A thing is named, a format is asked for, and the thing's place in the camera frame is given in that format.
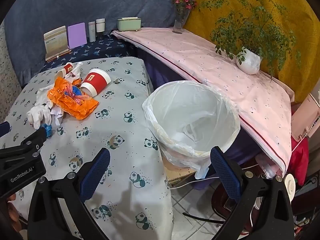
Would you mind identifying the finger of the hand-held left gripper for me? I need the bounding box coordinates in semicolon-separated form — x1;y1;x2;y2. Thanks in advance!
21;124;55;153
0;121;11;138

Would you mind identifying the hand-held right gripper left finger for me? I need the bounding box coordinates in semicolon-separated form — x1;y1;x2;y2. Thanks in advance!
27;147;111;240

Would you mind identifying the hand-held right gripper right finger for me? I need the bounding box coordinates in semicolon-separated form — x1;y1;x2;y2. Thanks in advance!
210;146;295;240

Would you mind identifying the orange plastic bag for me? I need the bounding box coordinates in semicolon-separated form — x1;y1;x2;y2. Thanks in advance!
47;77;100;120

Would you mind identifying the crushed small red paper cup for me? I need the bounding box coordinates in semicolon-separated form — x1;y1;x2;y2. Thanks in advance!
55;62;75;78

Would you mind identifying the bin with white plastic liner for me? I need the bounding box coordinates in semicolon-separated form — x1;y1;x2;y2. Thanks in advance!
142;80;242;180

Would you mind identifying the large red paper cup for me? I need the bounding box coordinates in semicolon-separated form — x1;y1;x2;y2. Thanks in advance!
80;68;111;97

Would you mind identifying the clear plastic bottle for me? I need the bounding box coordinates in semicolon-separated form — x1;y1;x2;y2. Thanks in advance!
256;154;283;179

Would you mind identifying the wooden board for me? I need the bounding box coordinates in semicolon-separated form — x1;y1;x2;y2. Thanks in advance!
164;159;198;188

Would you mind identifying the panda printed cloth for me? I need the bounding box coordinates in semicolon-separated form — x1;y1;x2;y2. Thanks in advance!
0;56;175;240

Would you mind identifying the white round jar lid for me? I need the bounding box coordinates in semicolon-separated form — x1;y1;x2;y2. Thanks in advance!
283;173;297;202

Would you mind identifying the beige calendar on wooden stand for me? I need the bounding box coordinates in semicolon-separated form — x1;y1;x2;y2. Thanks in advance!
43;26;72;62

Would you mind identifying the pink appliance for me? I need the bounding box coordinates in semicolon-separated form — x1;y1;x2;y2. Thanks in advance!
291;92;320;142

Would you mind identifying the purple card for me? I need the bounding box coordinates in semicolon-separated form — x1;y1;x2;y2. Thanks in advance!
68;22;88;49

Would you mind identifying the navy floral cloth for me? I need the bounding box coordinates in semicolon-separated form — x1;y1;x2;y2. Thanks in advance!
41;33;137;72

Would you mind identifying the grey cosmetic tube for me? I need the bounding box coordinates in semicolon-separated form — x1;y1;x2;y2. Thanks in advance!
88;21;97;42

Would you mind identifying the pink printed cloth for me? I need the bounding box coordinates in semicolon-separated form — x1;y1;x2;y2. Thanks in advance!
110;27;296;178

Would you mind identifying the green plant in white pot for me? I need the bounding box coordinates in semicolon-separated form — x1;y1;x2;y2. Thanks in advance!
199;0;302;82

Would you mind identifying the blue backdrop cloth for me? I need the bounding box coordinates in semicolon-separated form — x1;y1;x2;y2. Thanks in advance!
4;0;197;87

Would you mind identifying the light green box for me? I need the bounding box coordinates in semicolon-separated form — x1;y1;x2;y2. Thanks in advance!
117;17;142;32

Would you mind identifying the glass vase with pink flowers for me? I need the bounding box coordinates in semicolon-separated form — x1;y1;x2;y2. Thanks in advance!
170;0;198;34

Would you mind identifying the yellow backdrop cloth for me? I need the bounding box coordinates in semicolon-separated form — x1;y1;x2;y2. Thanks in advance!
184;0;320;103

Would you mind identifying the white cable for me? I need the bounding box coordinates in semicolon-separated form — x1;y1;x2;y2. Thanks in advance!
169;177;216;190

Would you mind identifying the black cable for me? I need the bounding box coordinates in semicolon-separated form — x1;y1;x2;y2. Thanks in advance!
182;212;226;223

